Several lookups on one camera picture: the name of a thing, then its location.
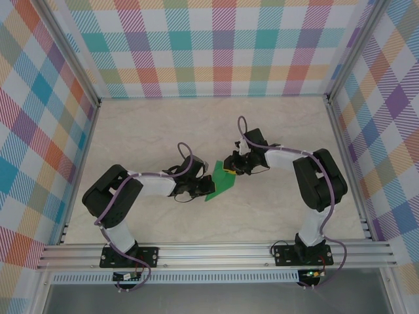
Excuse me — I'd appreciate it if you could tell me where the aluminium frame leg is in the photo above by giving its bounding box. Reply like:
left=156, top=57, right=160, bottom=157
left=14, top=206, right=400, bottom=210
left=381, top=268, right=403, bottom=314
left=29, top=270, right=50, bottom=314

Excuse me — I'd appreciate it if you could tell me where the green paper sheet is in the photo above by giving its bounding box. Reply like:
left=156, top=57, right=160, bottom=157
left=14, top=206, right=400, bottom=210
left=204, top=159, right=237, bottom=202

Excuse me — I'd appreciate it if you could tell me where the thin black right gripper cable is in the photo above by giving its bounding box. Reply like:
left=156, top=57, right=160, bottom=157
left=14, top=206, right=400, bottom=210
left=249, top=165, right=272, bottom=177

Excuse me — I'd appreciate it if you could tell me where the thin black base wire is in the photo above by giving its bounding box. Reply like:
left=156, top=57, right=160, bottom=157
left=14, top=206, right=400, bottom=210
left=268, top=240, right=291, bottom=260

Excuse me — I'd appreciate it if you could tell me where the perforated metal cable tray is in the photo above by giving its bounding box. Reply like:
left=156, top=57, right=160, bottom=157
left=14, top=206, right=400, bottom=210
left=52, top=273, right=301, bottom=285

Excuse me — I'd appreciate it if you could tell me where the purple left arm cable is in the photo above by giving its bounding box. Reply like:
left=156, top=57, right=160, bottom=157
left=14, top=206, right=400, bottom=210
left=94, top=142, right=194, bottom=294

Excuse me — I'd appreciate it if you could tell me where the aluminium frame post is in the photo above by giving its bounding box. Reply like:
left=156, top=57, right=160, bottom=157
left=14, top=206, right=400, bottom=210
left=37, top=0, right=102, bottom=107
left=323, top=0, right=392, bottom=102

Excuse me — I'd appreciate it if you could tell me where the aluminium mounting rail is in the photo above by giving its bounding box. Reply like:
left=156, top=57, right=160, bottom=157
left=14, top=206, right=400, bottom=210
left=35, top=240, right=399, bottom=271

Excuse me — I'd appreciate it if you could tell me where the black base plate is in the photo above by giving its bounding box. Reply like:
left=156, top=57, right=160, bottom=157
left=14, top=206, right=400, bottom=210
left=100, top=247, right=160, bottom=269
left=273, top=245, right=334, bottom=266

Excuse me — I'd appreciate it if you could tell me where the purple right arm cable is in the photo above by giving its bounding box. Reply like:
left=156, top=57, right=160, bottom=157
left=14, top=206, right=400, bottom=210
left=237, top=116, right=348, bottom=290

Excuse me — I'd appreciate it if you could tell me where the aluminium side rail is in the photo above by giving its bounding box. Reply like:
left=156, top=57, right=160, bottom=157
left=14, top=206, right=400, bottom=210
left=58, top=101, right=102, bottom=246
left=325, top=96, right=374, bottom=243

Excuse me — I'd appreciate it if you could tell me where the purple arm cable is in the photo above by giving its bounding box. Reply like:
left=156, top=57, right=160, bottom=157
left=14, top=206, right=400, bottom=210
left=237, top=116, right=348, bottom=290
left=94, top=142, right=194, bottom=294

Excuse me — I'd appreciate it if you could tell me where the left circuit board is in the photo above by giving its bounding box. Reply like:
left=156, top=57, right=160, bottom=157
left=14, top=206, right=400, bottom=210
left=113, top=271, right=141, bottom=282

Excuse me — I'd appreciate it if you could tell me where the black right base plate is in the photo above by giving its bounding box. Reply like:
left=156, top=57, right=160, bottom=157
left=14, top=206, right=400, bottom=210
left=273, top=245, right=334, bottom=266

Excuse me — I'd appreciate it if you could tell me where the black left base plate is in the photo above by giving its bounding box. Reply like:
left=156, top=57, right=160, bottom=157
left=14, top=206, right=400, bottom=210
left=100, top=247, right=160, bottom=269

